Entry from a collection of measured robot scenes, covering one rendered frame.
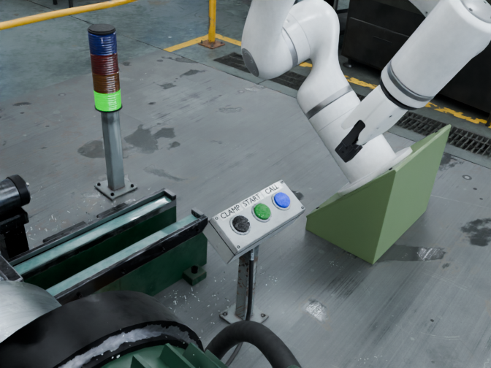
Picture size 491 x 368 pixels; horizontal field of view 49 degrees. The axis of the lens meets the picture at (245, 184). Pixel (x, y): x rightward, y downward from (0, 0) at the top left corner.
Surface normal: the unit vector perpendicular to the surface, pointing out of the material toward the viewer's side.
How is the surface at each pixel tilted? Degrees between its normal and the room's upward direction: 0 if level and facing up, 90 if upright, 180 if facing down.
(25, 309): 28
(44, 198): 0
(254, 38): 87
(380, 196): 90
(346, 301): 0
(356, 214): 90
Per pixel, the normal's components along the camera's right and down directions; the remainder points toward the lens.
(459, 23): -0.61, 0.46
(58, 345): 0.00, -0.80
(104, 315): 0.22, -0.89
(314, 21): 0.13, -0.07
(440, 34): -0.76, 0.27
